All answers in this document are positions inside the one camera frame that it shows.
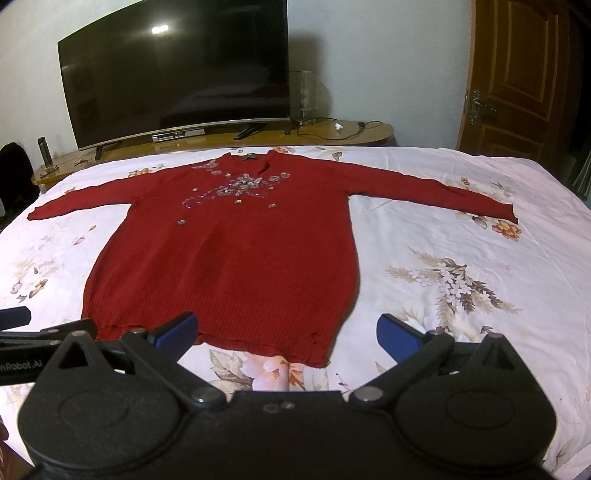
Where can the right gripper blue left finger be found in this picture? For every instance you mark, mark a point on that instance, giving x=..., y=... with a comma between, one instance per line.
x=155, y=355

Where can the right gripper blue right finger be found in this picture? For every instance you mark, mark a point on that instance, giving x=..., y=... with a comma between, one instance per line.
x=418, y=356

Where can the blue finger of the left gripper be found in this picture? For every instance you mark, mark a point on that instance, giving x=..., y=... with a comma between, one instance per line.
x=60, y=332
x=14, y=317

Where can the red embellished knit sweater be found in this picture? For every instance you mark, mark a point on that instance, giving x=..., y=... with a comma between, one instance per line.
x=260, y=249

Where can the black chair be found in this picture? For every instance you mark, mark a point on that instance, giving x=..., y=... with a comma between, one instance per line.
x=17, y=190

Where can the floral white bed sheet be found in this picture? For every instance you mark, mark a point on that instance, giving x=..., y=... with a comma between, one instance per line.
x=429, y=267

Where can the silver set-top box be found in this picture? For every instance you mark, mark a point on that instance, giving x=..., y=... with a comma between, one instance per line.
x=178, y=134

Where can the wooden tv stand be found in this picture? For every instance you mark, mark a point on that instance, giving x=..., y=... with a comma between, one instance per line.
x=318, y=131

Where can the black curved television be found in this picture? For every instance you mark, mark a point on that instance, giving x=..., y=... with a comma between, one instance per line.
x=161, y=65

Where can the clear glass vase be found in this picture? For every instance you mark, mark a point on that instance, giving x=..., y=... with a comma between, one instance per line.
x=303, y=94

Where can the brown wooden door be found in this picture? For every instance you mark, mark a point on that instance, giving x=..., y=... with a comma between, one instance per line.
x=519, y=61

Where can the brass door handle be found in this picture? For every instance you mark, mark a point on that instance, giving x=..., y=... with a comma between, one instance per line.
x=477, y=105

